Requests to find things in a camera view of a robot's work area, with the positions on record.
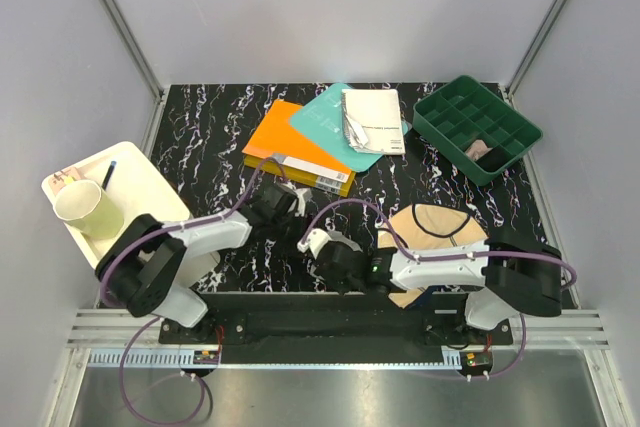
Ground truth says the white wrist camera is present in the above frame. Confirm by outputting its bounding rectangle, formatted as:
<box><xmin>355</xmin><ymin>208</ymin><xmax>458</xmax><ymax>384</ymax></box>
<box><xmin>293</xmin><ymin>188</ymin><xmax>312</xmax><ymax>216</ymax></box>
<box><xmin>297</xmin><ymin>228</ymin><xmax>339</xmax><ymax>259</ymax></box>

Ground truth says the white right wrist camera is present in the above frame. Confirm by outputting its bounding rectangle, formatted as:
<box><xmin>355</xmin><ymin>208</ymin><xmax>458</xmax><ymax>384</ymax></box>
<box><xmin>297</xmin><ymin>228</ymin><xmax>339</xmax><ymax>259</ymax></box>

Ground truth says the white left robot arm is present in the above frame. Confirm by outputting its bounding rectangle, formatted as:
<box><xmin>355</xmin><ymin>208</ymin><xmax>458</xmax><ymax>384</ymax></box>
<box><xmin>95</xmin><ymin>183</ymin><xmax>311</xmax><ymax>343</ymax></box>

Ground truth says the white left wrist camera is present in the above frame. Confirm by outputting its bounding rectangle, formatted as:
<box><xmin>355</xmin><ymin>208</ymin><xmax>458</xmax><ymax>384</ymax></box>
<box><xmin>293</xmin><ymin>188</ymin><xmax>312</xmax><ymax>216</ymax></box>

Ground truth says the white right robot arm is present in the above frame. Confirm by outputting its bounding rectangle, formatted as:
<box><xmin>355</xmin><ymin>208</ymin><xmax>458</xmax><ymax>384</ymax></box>
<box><xmin>297</xmin><ymin>228</ymin><xmax>566</xmax><ymax>344</ymax></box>

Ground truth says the grey underwear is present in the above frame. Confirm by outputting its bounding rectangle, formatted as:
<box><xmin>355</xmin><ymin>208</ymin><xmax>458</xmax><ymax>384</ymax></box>
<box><xmin>312</xmin><ymin>231</ymin><xmax>363</xmax><ymax>279</ymax></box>

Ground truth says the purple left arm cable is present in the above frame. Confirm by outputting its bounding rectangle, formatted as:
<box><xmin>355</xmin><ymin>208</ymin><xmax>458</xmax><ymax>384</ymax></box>
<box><xmin>99</xmin><ymin>156</ymin><xmax>289</xmax><ymax>421</ymax></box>

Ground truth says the blue black pen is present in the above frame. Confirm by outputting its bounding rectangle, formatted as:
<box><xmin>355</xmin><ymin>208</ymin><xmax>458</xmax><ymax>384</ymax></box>
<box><xmin>101</xmin><ymin>160</ymin><xmax>117</xmax><ymax>191</ymax></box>

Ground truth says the orange folder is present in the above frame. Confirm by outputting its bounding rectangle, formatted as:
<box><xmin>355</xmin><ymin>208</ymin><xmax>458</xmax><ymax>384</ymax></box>
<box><xmin>242</xmin><ymin>100</ymin><xmax>352</xmax><ymax>183</ymax></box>

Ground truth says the pink rolled underwear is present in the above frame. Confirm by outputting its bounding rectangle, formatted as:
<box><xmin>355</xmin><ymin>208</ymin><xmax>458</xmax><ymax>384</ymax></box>
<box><xmin>465</xmin><ymin>139</ymin><xmax>492</xmax><ymax>162</ymax></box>

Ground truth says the beige underwear navy trim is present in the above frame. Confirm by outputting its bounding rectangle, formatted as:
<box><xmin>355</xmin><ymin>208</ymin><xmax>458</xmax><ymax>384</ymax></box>
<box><xmin>377</xmin><ymin>203</ymin><xmax>489</xmax><ymax>311</ymax></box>

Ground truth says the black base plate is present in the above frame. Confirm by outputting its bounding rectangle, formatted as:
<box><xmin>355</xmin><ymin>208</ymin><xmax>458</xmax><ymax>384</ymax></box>
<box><xmin>159</xmin><ymin>293</ymin><xmax>513</xmax><ymax>368</ymax></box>

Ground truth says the cream plastic bin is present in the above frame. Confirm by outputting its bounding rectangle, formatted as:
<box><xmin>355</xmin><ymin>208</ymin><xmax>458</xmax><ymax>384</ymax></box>
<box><xmin>41</xmin><ymin>140</ymin><xmax>199</xmax><ymax>271</ymax></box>

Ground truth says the green compartment tray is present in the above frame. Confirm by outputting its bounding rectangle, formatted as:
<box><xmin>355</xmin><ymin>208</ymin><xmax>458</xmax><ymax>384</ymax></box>
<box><xmin>412</xmin><ymin>75</ymin><xmax>543</xmax><ymax>186</ymax></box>

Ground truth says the teal plastic board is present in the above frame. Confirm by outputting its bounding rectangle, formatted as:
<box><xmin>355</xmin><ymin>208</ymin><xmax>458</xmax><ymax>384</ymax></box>
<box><xmin>290</xmin><ymin>83</ymin><xmax>410</xmax><ymax>172</ymax></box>

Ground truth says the green paper cup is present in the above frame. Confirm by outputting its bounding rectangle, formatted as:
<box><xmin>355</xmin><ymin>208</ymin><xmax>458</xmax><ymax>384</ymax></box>
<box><xmin>53</xmin><ymin>179</ymin><xmax>124</xmax><ymax>240</ymax></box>

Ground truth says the yellow binder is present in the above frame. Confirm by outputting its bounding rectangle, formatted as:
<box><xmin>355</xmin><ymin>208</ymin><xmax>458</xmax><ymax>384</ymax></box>
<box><xmin>244</xmin><ymin>155</ymin><xmax>355</xmax><ymax>197</ymax></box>

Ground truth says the pink sticky note pad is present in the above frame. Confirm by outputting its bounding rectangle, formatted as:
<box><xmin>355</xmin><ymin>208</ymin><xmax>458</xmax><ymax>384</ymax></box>
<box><xmin>48</xmin><ymin>166</ymin><xmax>84</xmax><ymax>196</ymax></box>

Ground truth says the white Canon safety booklet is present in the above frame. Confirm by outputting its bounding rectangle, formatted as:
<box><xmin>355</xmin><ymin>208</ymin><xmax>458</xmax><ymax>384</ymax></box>
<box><xmin>341</xmin><ymin>89</ymin><xmax>405</xmax><ymax>155</ymax></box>

